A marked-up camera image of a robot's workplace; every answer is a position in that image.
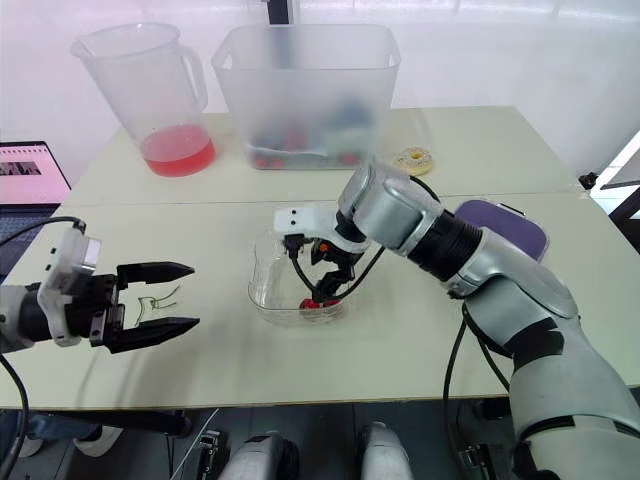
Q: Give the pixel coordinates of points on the clear pitcher with red liquid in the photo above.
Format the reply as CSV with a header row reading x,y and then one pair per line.
x,y
165,100

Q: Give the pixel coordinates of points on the red cherry pair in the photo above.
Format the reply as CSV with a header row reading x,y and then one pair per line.
x,y
310,303

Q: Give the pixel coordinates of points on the clear plastic bowl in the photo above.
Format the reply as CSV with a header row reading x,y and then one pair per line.
x,y
280,305

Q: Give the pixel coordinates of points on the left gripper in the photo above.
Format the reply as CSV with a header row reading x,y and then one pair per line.
x,y
92,305

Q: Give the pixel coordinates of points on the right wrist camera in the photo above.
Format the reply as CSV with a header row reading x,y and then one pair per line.
x,y
300,217

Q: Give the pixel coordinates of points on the robot body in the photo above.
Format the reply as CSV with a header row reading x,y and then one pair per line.
x,y
270,455

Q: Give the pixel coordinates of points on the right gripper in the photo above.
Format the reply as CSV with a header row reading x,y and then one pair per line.
x,y
340,260

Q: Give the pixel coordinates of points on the sprinkled donut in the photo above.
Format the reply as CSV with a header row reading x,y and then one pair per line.
x,y
414,161

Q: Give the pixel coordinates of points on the translucent plastic bin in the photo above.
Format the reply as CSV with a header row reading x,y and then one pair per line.
x,y
305,90

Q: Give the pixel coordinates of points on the person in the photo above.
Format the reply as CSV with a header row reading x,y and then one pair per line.
x,y
95,440

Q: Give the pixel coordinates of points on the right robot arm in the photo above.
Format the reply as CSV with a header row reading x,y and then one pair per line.
x,y
500,280

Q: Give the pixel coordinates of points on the green cherry stem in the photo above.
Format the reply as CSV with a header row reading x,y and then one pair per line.
x,y
150,302

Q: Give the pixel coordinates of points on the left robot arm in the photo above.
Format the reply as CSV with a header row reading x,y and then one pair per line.
x,y
20,315

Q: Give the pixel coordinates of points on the laptop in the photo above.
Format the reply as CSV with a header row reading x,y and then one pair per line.
x,y
25,170

